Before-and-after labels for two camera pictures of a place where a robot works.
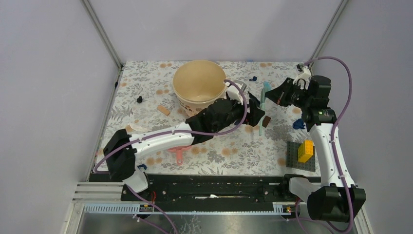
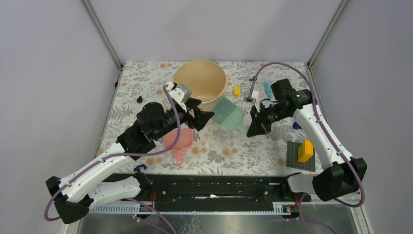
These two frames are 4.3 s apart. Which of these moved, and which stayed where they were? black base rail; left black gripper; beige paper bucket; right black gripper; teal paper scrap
Moved: right black gripper; left black gripper
Stayed: beige paper bucket; teal paper scrap; black base rail
